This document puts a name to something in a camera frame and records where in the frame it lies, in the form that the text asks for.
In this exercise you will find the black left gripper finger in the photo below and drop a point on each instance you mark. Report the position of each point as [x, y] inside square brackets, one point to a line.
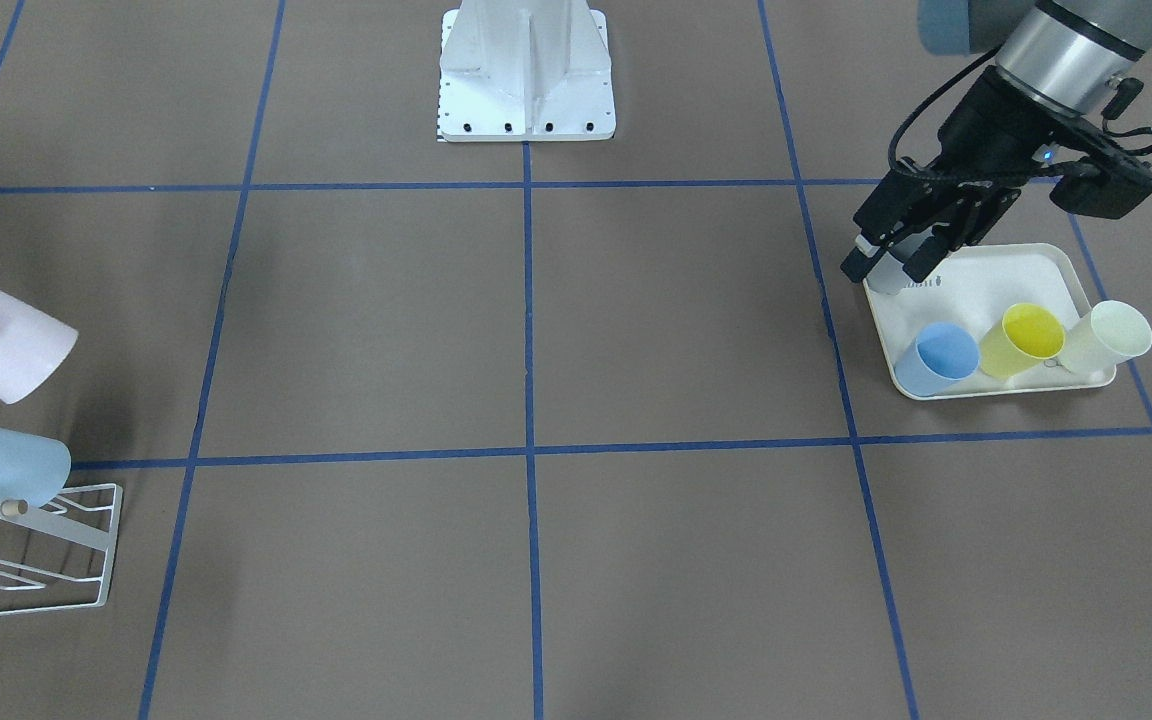
[923, 252]
[861, 258]

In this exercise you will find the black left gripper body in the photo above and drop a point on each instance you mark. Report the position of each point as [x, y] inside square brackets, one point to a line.
[988, 125]

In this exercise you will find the pink plastic cup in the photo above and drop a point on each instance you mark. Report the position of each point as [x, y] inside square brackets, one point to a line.
[32, 346]

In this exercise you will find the light blue plastic cup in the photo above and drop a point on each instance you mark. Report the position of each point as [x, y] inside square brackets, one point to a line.
[33, 469]

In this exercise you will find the grey plastic cup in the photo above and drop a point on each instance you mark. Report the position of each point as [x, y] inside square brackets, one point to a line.
[888, 276]

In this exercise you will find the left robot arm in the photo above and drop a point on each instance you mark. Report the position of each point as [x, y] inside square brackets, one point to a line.
[1049, 78]

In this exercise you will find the yellow plastic cup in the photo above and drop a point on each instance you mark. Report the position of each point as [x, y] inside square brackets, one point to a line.
[1026, 335]

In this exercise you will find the cream white plastic cup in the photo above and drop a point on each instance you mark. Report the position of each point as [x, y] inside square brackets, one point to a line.
[1111, 333]

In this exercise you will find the cream plastic tray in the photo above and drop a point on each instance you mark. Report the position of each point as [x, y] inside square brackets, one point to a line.
[972, 289]

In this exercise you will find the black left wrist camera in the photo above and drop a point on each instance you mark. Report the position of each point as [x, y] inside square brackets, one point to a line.
[1105, 184]

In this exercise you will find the white wire cup rack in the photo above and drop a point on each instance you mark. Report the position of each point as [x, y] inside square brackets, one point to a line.
[61, 556]

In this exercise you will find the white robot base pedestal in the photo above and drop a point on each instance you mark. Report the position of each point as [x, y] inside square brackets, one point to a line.
[525, 71]

